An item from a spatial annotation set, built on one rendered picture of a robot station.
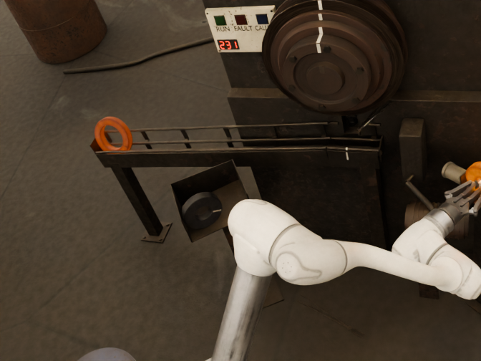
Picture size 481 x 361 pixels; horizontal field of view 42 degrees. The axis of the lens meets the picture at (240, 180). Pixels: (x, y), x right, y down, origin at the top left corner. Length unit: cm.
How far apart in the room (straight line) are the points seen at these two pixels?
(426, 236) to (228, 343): 68
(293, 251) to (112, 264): 188
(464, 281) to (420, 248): 16
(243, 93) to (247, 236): 96
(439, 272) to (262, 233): 55
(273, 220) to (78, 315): 176
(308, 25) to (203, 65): 232
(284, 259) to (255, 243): 12
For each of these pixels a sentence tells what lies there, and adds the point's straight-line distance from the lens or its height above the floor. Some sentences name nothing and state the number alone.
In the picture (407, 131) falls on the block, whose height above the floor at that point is 80.
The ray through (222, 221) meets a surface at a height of 60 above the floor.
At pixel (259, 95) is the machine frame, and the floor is 87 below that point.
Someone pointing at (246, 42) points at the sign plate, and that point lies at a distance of 234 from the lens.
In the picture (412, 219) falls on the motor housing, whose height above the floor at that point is 52.
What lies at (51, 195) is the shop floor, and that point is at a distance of 385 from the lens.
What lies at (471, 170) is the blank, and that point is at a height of 76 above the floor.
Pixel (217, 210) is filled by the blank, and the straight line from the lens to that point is 239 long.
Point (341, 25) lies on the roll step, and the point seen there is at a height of 127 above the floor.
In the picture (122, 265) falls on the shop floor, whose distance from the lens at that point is 327.
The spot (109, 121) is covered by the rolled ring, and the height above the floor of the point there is 73.
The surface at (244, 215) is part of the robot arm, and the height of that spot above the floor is 115.
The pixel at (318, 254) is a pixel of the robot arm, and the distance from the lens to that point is 156.
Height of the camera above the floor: 238
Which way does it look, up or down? 45 degrees down
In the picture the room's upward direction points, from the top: 20 degrees counter-clockwise
